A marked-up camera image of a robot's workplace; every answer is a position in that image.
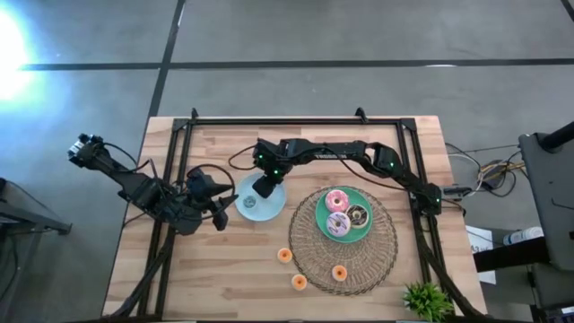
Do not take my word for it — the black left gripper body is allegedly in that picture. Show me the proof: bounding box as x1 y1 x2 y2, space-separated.
186 167 216 210

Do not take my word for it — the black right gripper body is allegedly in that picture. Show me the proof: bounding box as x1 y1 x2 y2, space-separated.
257 173 285 192

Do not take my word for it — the pink sprinkled donut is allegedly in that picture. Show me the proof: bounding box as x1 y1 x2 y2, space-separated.
325 188 351 214

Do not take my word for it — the purple iced donut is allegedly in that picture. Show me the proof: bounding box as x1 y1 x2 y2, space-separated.
326 211 352 238

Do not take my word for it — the brown glazed donut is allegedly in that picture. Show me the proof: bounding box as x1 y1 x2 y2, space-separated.
344 204 370 230

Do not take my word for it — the light blue plate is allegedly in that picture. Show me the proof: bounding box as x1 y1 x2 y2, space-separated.
233 172 287 223

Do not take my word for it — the teal plate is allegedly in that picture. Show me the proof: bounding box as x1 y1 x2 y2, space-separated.
315 187 374 245

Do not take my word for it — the round woven placemat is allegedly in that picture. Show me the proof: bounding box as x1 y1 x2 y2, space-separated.
288 185 399 296

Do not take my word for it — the black side table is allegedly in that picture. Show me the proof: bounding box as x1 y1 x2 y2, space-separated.
0 177 73 237

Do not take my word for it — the grey power adapter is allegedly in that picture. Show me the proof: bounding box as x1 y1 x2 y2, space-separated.
440 183 473 202

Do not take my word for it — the green potted plant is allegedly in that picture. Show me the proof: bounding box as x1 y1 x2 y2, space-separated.
402 281 456 323

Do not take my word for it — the white paper sheet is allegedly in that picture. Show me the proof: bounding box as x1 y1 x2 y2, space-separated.
465 224 498 285

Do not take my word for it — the black shelf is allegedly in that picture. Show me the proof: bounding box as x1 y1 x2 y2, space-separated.
473 236 552 274

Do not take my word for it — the white bottle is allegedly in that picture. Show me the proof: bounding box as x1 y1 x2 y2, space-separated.
502 226 545 247

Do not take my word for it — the grey cart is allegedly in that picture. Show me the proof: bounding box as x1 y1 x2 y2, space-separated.
518 120 574 310

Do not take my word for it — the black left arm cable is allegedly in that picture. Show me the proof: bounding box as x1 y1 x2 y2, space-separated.
186 162 237 222

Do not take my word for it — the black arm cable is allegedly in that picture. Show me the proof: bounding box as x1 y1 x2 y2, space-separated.
227 144 427 194
186 162 237 222

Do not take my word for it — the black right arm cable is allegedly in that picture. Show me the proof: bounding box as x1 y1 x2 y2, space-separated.
227 144 427 194

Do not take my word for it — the black aluminium table frame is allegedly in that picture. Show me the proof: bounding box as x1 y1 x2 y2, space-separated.
107 107 488 322

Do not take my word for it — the cable bundle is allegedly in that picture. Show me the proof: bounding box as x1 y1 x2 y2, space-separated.
445 142 526 199

